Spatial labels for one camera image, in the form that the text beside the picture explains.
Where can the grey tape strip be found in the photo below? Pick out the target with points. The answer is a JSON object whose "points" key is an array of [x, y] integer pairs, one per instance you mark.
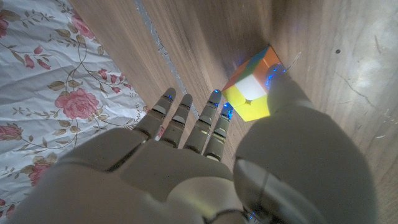
{"points": [[161, 53]]}

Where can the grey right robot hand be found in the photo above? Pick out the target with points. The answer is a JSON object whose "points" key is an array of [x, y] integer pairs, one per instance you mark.
{"points": [[186, 174]]}

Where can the white floral backdrop cloth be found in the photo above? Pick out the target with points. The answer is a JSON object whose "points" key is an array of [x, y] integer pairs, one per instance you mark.
{"points": [[46, 62]]}

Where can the multicoloured Rubik's cube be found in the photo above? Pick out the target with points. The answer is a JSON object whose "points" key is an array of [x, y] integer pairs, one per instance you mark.
{"points": [[248, 90]]}

